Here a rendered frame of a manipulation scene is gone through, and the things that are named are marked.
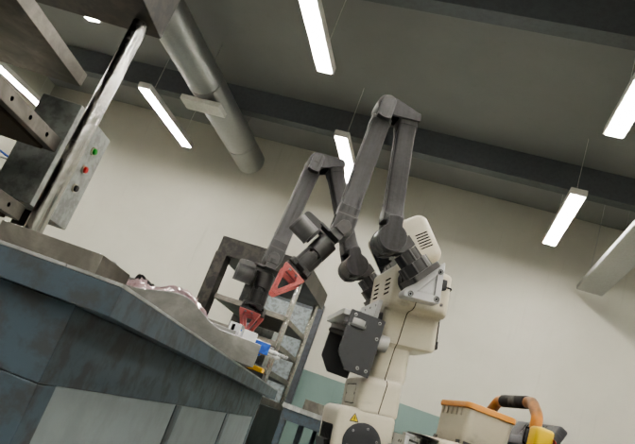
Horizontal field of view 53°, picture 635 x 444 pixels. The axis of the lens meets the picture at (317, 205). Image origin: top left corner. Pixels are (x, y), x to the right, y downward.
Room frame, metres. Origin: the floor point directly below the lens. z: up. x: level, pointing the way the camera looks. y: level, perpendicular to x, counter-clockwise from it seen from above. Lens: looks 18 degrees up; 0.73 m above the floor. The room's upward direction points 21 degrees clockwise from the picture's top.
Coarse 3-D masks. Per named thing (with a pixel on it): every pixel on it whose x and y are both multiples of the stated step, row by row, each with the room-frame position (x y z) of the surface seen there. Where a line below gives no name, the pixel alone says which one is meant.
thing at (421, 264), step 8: (416, 248) 1.60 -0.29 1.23; (400, 256) 1.60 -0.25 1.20; (408, 256) 1.60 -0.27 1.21; (416, 256) 1.60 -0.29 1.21; (424, 256) 1.60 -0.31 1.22; (400, 264) 1.62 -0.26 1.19; (408, 264) 1.60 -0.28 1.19; (416, 264) 1.59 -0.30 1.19; (424, 264) 1.59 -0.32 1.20; (432, 264) 1.61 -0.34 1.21; (400, 272) 1.63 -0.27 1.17; (408, 272) 1.60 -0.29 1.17; (416, 272) 1.59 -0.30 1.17; (424, 272) 1.57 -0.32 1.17; (408, 280) 1.61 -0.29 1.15; (416, 280) 1.57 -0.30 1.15
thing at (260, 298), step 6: (252, 288) 1.99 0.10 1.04; (258, 288) 1.97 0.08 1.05; (252, 294) 1.98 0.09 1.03; (258, 294) 1.97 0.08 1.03; (264, 294) 1.98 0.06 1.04; (246, 300) 1.95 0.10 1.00; (252, 300) 1.97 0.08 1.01; (258, 300) 1.97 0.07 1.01; (264, 300) 1.98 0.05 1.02; (252, 306) 1.99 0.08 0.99; (258, 306) 1.95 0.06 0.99; (264, 306) 2.00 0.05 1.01
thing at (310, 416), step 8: (288, 408) 5.51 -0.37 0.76; (296, 408) 5.49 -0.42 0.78; (304, 408) 5.74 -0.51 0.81; (312, 408) 5.72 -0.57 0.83; (320, 408) 5.70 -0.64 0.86; (280, 416) 5.53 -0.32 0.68; (288, 416) 5.51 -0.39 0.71; (296, 416) 5.50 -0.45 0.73; (304, 416) 5.48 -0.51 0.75; (312, 416) 5.45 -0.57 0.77; (320, 416) 5.44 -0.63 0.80; (280, 424) 5.53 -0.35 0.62; (304, 424) 5.47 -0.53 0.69; (312, 424) 5.46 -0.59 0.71; (280, 432) 5.53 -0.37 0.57; (272, 440) 5.53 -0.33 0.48; (296, 440) 6.41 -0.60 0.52; (312, 440) 7.28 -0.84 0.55
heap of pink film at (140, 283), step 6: (132, 282) 1.57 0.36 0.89; (138, 282) 1.56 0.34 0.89; (144, 282) 1.56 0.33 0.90; (150, 288) 1.54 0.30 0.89; (156, 288) 1.54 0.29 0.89; (162, 288) 1.55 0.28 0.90; (168, 288) 1.55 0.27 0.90; (174, 288) 1.55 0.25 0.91; (180, 288) 1.56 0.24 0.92; (186, 294) 1.55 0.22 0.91; (192, 300) 1.57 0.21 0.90; (198, 306) 1.59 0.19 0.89; (204, 312) 1.58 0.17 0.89
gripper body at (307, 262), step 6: (300, 252) 1.60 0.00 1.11; (306, 252) 1.59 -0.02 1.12; (294, 258) 1.56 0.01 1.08; (300, 258) 1.58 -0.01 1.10; (306, 258) 1.58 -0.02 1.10; (312, 258) 1.58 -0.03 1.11; (318, 258) 1.59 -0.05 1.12; (300, 264) 1.56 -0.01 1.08; (306, 264) 1.58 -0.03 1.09; (312, 264) 1.59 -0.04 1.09; (318, 264) 1.60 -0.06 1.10; (300, 270) 1.59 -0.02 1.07; (306, 270) 1.56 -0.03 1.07; (312, 270) 1.60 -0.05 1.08; (306, 276) 1.56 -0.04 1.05
